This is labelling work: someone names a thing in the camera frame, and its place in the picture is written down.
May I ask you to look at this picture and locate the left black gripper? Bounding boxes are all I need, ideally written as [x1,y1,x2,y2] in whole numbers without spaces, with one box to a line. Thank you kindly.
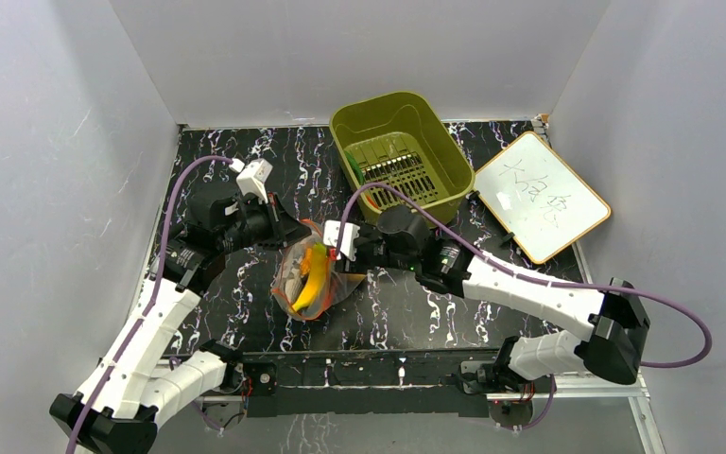
[218,193,312,254]

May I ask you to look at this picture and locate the clear zip bag orange zipper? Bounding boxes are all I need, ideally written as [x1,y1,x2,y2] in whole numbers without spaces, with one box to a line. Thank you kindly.
[271,219,366,322]

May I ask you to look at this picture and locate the yellow toy banana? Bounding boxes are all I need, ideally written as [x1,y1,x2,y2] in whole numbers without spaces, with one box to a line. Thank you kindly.
[291,242,330,317]

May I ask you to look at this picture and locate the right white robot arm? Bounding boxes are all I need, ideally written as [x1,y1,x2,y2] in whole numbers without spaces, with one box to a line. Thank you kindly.
[335,205,650,393]

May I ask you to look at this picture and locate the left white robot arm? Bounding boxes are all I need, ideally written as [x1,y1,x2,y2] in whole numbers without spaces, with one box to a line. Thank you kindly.
[49,193,314,453]

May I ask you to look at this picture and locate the green toy vegetable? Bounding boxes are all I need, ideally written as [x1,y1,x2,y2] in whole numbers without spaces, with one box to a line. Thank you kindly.
[344,151,365,185]

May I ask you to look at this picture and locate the olive green plastic basket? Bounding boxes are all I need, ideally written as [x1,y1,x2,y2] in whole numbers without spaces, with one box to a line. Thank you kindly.
[329,91,475,224]

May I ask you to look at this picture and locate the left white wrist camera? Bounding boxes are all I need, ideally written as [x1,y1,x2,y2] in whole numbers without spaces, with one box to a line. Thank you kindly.
[236,159,273,204]

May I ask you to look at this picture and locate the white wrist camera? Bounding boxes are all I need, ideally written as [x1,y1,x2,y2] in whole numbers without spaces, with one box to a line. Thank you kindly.
[236,159,273,204]
[322,220,360,261]

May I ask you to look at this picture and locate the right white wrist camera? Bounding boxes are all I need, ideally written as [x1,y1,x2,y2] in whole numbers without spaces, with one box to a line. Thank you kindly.
[322,220,360,261]

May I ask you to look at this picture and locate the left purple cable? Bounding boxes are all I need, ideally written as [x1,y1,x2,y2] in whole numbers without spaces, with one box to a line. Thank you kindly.
[65,155,245,454]

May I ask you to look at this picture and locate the purple cable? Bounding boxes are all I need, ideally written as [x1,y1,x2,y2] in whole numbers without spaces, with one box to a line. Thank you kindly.
[65,155,245,454]
[335,183,713,370]

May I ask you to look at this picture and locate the small whiteboard wooden frame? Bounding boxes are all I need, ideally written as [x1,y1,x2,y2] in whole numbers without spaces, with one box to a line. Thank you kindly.
[474,131,612,265]

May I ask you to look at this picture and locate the black metal base rail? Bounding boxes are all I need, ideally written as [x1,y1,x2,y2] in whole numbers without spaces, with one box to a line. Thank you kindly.
[87,348,649,428]

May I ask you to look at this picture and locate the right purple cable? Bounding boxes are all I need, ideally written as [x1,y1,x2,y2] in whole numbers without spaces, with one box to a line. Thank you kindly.
[335,183,713,370]

